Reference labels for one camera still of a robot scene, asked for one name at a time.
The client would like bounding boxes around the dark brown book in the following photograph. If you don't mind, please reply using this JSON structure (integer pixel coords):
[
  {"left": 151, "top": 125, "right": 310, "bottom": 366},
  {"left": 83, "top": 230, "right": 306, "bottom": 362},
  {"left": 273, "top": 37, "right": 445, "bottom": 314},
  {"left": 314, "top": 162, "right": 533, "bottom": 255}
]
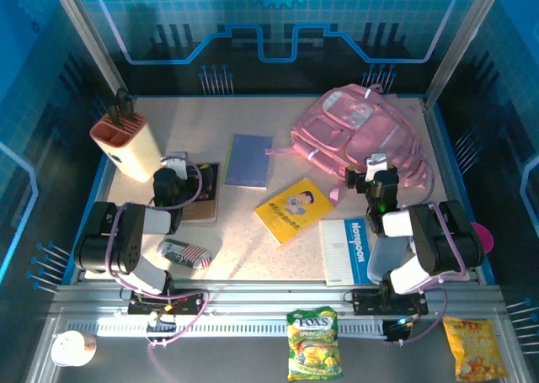
[{"left": 180, "top": 162, "right": 221, "bottom": 224}]

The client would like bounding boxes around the pink backpack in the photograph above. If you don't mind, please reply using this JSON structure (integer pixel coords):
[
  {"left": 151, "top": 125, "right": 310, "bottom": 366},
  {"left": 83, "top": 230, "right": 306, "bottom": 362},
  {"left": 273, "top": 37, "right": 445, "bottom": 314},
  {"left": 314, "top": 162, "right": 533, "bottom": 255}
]
[{"left": 264, "top": 83, "right": 435, "bottom": 205}]

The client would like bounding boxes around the flag print pencil case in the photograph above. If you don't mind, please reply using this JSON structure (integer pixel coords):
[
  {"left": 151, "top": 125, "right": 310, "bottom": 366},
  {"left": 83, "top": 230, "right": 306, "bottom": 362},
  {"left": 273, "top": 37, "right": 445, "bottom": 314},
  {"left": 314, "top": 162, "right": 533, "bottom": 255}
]
[{"left": 156, "top": 238, "right": 212, "bottom": 270}]

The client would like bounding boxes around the yellow cartoon book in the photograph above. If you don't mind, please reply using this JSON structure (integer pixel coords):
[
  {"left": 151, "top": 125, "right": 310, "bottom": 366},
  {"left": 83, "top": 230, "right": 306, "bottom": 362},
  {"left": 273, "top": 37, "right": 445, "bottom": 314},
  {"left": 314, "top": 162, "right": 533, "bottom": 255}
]
[{"left": 254, "top": 177, "right": 336, "bottom": 246}]

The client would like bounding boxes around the grey translucent case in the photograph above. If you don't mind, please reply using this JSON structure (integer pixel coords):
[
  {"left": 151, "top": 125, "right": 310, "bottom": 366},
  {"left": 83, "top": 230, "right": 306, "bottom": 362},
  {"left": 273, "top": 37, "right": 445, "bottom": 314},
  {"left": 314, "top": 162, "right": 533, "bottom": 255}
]
[{"left": 366, "top": 234, "right": 416, "bottom": 285}]

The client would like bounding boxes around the white and blue notebook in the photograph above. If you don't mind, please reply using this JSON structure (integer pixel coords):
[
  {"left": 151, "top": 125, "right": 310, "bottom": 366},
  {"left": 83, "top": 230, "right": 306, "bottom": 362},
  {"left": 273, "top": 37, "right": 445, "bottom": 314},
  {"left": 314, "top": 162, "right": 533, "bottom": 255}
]
[{"left": 318, "top": 217, "right": 374, "bottom": 287}]

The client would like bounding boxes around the cream knife block orange top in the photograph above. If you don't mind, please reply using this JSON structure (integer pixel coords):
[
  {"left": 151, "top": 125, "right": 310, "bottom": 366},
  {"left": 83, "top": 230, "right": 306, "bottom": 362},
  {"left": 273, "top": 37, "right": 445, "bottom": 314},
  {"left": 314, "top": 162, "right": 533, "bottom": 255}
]
[{"left": 89, "top": 112, "right": 164, "bottom": 184}]

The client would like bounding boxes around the pink plastic cup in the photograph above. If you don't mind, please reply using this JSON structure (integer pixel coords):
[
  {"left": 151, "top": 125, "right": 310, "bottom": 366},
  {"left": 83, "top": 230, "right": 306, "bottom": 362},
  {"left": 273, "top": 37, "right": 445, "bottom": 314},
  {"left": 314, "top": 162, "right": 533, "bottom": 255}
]
[{"left": 470, "top": 221, "right": 494, "bottom": 256}]

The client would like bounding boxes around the black controller box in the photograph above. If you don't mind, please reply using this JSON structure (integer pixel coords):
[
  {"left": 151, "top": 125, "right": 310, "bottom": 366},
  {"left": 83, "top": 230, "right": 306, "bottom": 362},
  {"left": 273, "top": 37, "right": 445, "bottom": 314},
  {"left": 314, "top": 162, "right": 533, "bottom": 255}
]
[
  {"left": 147, "top": 317, "right": 178, "bottom": 336},
  {"left": 382, "top": 315, "right": 416, "bottom": 344}
]

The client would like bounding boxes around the green candy bag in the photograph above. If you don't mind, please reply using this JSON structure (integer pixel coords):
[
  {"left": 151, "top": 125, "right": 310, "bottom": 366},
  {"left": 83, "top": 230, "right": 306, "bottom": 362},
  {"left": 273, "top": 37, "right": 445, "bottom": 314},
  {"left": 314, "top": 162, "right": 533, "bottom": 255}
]
[{"left": 286, "top": 306, "right": 344, "bottom": 382}]

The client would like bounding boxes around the yellow snack bag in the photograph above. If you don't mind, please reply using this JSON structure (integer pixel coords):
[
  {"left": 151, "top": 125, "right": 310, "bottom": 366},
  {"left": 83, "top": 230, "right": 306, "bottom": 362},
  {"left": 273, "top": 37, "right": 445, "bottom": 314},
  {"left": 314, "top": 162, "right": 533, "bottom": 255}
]
[{"left": 441, "top": 316, "right": 510, "bottom": 383}]

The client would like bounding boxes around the white cup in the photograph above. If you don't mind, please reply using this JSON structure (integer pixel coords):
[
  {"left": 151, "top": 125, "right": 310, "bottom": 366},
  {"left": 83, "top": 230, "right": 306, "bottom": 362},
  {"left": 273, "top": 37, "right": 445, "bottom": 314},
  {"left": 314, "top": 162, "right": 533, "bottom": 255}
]
[{"left": 50, "top": 331, "right": 98, "bottom": 367}]

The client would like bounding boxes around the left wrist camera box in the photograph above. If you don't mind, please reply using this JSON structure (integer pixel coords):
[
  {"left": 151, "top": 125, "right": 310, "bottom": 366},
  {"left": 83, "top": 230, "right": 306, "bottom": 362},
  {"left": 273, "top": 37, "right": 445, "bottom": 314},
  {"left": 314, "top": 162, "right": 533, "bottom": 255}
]
[{"left": 170, "top": 150, "right": 189, "bottom": 180}]

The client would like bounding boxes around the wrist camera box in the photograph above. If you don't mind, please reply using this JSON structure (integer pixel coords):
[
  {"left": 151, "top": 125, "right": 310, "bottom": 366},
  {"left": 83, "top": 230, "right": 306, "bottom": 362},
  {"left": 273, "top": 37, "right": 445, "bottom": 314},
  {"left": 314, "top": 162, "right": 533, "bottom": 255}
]
[
  {"left": 365, "top": 152, "right": 388, "bottom": 182},
  {"left": 170, "top": 150, "right": 189, "bottom": 180}
]

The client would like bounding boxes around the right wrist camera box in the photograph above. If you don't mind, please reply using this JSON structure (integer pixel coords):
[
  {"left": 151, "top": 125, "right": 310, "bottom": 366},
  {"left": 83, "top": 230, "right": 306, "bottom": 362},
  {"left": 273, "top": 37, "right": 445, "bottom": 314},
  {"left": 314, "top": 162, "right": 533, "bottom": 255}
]
[{"left": 365, "top": 152, "right": 388, "bottom": 182}]

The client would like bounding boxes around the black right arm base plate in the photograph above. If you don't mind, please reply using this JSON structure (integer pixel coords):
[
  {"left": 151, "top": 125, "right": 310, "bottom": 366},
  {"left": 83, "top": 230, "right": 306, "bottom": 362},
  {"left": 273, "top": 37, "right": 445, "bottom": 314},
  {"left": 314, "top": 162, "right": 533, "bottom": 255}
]
[{"left": 351, "top": 288, "right": 430, "bottom": 317}]

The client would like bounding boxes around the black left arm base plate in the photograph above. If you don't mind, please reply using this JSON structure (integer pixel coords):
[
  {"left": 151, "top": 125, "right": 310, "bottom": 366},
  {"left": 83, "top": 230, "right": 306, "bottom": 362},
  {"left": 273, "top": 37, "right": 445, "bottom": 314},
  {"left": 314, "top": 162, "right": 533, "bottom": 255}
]
[{"left": 125, "top": 288, "right": 202, "bottom": 317}]

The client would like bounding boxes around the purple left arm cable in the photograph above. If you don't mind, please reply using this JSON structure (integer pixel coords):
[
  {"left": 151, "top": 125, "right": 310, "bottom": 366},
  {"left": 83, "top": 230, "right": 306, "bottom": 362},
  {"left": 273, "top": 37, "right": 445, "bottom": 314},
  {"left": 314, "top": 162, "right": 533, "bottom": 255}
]
[{"left": 104, "top": 155, "right": 211, "bottom": 383}]

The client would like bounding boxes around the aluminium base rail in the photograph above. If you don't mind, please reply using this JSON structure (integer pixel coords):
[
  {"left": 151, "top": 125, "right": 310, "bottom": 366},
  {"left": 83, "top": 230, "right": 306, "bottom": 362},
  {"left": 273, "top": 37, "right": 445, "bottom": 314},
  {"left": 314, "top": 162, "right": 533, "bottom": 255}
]
[{"left": 50, "top": 279, "right": 510, "bottom": 338}]

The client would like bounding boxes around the aluminium frame post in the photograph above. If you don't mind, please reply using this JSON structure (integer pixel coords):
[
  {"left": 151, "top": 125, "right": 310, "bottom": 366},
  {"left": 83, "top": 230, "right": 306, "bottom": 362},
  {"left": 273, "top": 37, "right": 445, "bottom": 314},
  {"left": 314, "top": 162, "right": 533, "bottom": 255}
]
[
  {"left": 424, "top": 0, "right": 509, "bottom": 106},
  {"left": 46, "top": 0, "right": 127, "bottom": 100}
]

